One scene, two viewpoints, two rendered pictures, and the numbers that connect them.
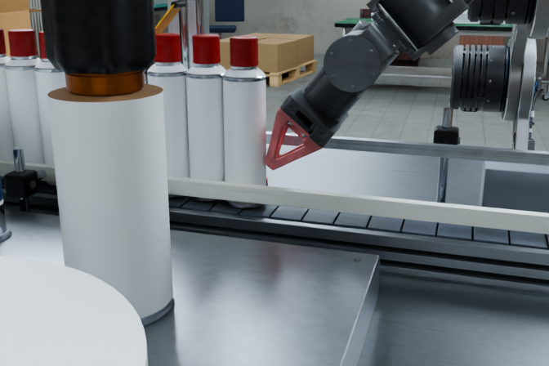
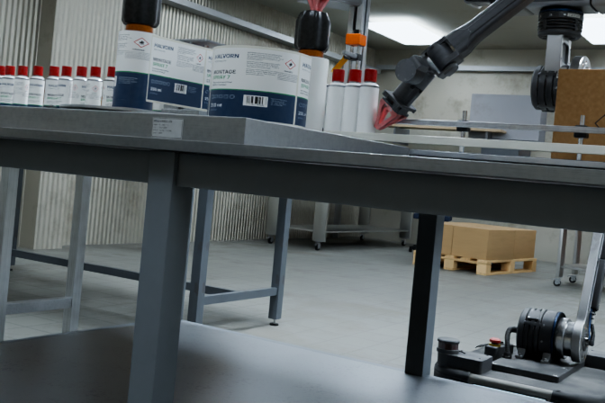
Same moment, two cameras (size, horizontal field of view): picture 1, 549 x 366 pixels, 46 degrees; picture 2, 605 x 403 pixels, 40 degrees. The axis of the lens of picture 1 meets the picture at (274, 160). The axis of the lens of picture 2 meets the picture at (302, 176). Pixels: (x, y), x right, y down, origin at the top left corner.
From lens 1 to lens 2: 1.51 m
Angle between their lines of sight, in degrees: 22
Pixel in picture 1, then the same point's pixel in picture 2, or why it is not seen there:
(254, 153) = (369, 120)
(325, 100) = (401, 94)
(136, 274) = (310, 116)
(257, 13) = not seen: hidden behind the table
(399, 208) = (426, 138)
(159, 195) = (321, 93)
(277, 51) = (488, 237)
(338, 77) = (400, 75)
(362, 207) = (410, 138)
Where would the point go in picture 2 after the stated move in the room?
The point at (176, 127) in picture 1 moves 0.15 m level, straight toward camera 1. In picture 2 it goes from (337, 110) to (332, 104)
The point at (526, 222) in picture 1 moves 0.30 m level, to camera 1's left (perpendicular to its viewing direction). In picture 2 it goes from (476, 142) to (354, 132)
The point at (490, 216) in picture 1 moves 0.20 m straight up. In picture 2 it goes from (462, 140) to (470, 58)
